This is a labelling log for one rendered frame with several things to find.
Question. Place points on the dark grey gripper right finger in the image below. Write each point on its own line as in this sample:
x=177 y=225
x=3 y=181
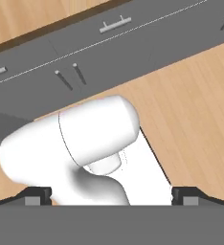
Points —
x=184 y=193

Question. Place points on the wide grey drawer front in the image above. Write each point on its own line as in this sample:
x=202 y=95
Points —
x=85 y=35

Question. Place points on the grey cupboard door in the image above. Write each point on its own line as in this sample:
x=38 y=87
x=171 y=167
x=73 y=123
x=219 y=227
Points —
x=27 y=92
x=117 y=63
x=187 y=35

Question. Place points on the dark grey cabinet panel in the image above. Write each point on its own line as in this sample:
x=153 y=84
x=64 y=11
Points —
x=5 y=127

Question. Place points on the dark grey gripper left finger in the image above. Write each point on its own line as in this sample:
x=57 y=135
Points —
x=37 y=193

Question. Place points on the white rounded bulky object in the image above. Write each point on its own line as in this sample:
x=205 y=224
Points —
x=94 y=134

